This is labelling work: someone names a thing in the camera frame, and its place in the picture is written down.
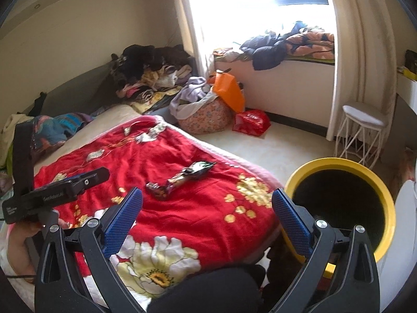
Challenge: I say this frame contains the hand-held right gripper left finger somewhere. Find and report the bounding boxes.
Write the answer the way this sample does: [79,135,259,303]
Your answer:
[34,187,145,313]

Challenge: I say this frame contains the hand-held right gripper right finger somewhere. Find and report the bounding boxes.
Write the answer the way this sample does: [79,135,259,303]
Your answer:
[270,187,381,313]

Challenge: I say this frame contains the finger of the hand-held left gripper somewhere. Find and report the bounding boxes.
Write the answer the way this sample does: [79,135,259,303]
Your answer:
[67,167,110,199]

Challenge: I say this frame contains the yellow round bin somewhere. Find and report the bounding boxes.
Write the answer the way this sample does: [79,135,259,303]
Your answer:
[282,157,396,276]

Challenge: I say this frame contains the long shiny snack wrapper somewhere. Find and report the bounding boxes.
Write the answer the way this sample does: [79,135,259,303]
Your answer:
[166,161,217,194]

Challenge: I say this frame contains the person's left hand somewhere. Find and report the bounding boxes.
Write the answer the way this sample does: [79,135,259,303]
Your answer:
[7,218,70,279]

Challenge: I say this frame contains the beige bed mattress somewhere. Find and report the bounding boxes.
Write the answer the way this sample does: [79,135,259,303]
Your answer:
[33,104,148,174]

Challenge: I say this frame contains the teal patterned quilt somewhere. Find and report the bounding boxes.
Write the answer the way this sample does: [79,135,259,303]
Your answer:
[31,112,96,153]

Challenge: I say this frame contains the red floral blanket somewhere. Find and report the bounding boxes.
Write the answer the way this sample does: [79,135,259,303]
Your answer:
[33,115,284,300]

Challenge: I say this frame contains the cream cloth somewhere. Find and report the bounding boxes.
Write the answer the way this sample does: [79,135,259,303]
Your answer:
[0,113,26,171]

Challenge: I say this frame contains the grey bed headboard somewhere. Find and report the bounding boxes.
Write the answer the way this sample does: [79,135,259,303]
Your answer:
[31,62,122,118]

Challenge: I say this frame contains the red shopping bag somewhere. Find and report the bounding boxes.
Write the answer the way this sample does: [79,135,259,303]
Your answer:
[232,109,272,136]

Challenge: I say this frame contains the white scalloped board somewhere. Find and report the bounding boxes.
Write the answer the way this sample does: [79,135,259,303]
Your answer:
[379,179,417,304]

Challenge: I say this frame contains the pale patterned clothes pile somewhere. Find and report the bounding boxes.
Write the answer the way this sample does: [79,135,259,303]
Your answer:
[116,65,193,113]

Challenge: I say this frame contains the floral fabric basket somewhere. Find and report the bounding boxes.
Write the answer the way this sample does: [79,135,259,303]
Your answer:
[177,99,234,134]

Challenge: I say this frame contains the pale lilac garment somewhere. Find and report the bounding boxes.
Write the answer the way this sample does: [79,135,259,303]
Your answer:
[170,76,217,120]

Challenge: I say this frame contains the orange paper bag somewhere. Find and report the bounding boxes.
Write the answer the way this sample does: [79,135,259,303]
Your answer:
[210,71,246,113]

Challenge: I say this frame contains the black jacket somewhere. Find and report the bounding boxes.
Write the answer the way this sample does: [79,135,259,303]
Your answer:
[239,34,294,71]

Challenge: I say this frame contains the white desk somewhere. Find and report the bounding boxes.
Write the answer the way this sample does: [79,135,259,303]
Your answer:
[396,72,417,170]

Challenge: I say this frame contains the cream curtain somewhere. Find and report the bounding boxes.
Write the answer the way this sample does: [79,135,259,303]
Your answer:
[324,0,400,141]
[169,0,216,80]

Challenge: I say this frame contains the mixed coloured clothes heap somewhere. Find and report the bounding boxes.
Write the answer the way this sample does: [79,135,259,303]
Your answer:
[213,47,249,63]

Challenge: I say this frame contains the orange patterned quilt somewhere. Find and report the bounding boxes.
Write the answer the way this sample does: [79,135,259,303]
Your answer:
[285,28,335,60]

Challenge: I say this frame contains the dark green bag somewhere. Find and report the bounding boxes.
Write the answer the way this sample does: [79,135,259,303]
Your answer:
[405,50,417,72]

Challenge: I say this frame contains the black cable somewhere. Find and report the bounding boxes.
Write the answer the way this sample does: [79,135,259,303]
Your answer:
[5,272,36,284]

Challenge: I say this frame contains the white wire-leg stool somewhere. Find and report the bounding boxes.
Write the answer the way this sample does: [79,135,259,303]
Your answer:
[335,101,388,169]

